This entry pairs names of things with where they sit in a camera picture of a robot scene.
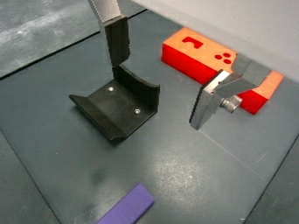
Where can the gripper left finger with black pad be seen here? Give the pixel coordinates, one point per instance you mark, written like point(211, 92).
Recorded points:
point(114, 26)

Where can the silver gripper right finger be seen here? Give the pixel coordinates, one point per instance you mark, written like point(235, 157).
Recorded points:
point(219, 92)

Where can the purple rectangular block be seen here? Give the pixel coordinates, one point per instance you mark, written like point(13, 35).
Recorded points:
point(128, 210)

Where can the red shape sorter board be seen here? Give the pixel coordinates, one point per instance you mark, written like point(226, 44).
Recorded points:
point(199, 57)

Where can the black angled fixture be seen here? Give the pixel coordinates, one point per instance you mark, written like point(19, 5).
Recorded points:
point(122, 105)

